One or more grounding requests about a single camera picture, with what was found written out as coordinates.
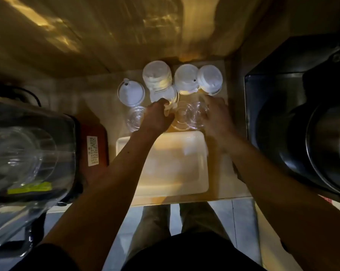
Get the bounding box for person's right hand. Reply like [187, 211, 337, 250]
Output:
[199, 94, 237, 144]

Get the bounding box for person's left hand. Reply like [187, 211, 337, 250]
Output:
[136, 98, 176, 139]

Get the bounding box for tall stack of white lids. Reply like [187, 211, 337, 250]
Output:
[142, 60, 173, 91]

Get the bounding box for white plastic tray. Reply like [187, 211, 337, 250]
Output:
[115, 131, 209, 198]

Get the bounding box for person's left forearm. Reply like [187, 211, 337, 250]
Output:
[41, 131, 162, 271]

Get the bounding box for person's right forearm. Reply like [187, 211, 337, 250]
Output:
[215, 129, 340, 271]

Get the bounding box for person's grey trousers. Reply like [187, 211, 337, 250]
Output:
[124, 202, 232, 263]

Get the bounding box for person's black shirt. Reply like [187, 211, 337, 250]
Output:
[9, 231, 268, 271]

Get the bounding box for steel pot machine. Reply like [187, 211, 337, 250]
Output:
[244, 33, 340, 201]

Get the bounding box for steel round pot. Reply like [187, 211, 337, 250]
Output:
[256, 101, 340, 198]

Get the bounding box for blender with clear cover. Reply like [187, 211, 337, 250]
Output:
[0, 93, 77, 257]

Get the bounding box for black cable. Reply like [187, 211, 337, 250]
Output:
[6, 84, 43, 108]

